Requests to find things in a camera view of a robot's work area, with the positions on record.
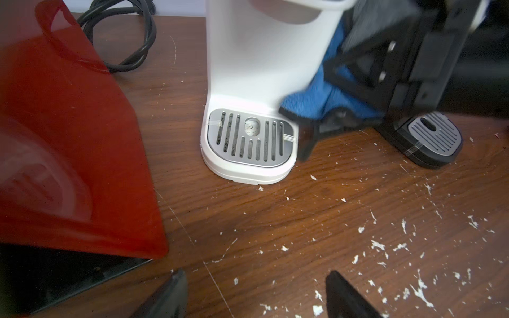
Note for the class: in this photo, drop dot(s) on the grey blue microfiber cloth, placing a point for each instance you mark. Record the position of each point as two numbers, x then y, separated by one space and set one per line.
322 110

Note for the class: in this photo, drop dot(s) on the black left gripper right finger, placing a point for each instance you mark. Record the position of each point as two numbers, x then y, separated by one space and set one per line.
344 301

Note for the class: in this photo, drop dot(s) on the red coffee machine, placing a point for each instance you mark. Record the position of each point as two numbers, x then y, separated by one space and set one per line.
78 205

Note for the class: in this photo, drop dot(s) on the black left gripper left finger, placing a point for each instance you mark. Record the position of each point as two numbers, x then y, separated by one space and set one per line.
169 300

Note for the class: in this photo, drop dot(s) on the black coffee machine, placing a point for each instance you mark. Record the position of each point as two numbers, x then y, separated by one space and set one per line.
478 86

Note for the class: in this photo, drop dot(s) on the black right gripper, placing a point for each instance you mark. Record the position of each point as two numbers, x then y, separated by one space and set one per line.
406 67

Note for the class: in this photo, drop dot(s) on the white coffee machine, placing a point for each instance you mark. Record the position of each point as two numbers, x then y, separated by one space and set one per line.
259 52

